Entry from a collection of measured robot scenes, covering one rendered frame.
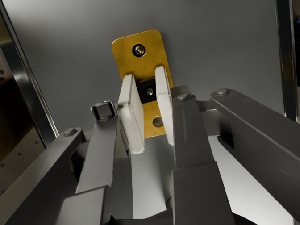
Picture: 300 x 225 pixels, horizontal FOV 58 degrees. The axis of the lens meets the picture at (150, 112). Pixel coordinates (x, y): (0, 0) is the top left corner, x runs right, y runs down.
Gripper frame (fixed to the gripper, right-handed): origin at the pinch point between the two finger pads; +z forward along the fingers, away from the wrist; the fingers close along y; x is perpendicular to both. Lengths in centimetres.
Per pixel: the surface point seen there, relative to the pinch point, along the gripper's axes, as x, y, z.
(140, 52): 2.8, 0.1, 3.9
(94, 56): 3.3, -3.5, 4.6
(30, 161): -18, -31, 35
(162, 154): -6.6, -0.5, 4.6
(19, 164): -18, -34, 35
